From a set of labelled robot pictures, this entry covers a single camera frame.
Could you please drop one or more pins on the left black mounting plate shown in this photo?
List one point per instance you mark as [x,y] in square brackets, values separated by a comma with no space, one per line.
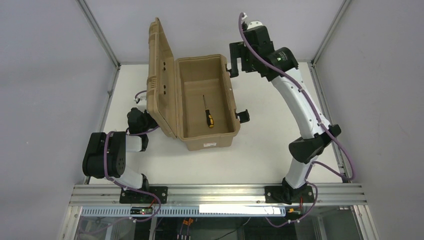
[133,197]

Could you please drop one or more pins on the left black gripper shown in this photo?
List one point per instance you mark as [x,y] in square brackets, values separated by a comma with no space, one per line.
[145,119]

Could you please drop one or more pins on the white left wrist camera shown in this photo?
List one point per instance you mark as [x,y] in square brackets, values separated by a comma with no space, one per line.
[142,105]

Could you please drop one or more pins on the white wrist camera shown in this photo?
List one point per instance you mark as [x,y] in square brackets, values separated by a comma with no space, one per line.
[254,24]
[142,105]

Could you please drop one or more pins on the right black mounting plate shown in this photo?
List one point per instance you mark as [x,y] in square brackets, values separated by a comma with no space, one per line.
[281,195]

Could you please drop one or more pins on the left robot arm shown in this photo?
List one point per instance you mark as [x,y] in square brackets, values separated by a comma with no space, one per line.
[105,155]

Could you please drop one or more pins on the black toolbox latch near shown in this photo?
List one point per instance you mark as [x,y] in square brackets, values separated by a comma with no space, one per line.
[243,116]

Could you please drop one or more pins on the tan plastic toolbox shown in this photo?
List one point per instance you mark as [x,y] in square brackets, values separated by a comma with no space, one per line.
[174,95]

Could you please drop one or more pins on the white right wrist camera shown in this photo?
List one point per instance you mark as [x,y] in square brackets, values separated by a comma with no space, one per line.
[254,24]

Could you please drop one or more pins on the aluminium frame rail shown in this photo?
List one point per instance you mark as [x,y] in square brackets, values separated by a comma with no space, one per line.
[326,194]

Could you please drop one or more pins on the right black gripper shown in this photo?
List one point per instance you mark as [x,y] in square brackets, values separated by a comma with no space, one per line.
[234,52]

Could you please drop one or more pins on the black yellow screwdriver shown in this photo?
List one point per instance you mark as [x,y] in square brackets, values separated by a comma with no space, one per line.
[209,118]

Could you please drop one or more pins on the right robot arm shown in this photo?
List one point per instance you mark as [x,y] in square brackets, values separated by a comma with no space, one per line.
[316,132]

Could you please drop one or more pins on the black mounting plate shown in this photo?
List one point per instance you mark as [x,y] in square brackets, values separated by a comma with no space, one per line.
[281,195]
[133,197]

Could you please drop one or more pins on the white slotted cable duct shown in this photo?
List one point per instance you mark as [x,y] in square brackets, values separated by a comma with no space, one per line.
[203,210]

